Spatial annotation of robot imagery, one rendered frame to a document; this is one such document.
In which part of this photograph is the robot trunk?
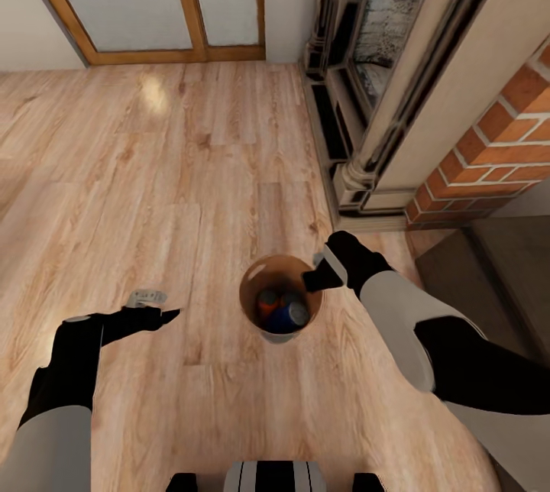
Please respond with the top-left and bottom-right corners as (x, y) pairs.
(223, 461), (328, 492)

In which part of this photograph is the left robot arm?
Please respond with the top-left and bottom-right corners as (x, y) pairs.
(0, 289), (180, 492)

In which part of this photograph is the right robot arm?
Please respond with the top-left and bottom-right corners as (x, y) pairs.
(302, 231), (550, 492)

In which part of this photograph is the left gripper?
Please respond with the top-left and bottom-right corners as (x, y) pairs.
(118, 306), (180, 338)

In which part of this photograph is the trash can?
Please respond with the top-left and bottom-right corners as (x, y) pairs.
(238, 254), (322, 345)

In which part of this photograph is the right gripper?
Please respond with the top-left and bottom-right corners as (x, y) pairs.
(302, 265), (344, 292)

